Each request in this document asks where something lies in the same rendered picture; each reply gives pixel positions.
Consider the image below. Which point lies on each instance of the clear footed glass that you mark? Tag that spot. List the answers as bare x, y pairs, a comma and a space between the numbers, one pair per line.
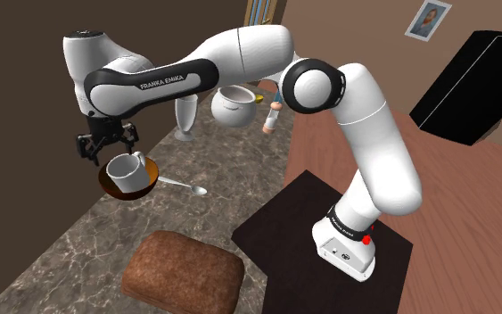
185, 114

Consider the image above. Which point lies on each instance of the brown bowl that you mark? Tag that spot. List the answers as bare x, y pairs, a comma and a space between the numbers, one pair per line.
111, 185

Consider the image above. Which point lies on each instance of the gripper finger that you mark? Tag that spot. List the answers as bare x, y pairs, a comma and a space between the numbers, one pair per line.
129, 134
86, 149

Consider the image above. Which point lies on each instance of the wooden framed window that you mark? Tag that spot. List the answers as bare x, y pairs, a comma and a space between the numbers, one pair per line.
260, 11

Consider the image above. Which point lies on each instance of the silver spoon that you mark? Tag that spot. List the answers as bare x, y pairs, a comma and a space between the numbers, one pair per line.
185, 186

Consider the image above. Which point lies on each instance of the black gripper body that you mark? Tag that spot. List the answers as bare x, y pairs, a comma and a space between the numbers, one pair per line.
103, 128

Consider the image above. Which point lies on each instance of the yellow small object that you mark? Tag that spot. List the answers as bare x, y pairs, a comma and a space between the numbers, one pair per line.
259, 99

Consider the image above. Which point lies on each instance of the black cabinet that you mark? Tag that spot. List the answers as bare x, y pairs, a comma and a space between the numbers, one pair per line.
472, 87

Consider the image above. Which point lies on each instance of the framed portrait picture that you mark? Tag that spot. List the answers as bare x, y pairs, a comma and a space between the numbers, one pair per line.
427, 19

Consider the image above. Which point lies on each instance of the white round pot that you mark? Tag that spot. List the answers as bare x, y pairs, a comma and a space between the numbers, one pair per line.
232, 108

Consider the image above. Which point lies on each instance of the pink and white bottle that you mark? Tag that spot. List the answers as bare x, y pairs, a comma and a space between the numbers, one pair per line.
272, 117

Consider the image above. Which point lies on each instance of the white mug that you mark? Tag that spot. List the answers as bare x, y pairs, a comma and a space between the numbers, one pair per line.
127, 172

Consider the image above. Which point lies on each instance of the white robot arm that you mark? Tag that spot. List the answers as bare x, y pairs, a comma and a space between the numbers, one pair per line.
376, 143

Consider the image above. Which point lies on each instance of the brown bread loaf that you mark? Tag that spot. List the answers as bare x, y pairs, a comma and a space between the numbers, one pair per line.
183, 274

